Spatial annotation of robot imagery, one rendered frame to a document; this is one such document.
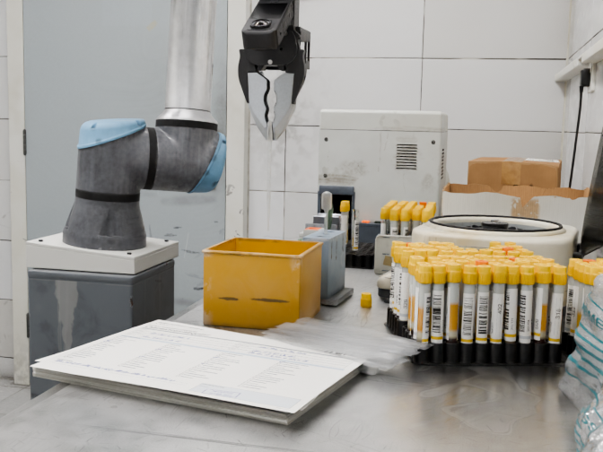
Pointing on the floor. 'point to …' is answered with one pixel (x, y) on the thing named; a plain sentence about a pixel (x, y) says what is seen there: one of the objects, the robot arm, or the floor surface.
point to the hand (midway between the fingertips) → (270, 130)
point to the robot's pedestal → (91, 308)
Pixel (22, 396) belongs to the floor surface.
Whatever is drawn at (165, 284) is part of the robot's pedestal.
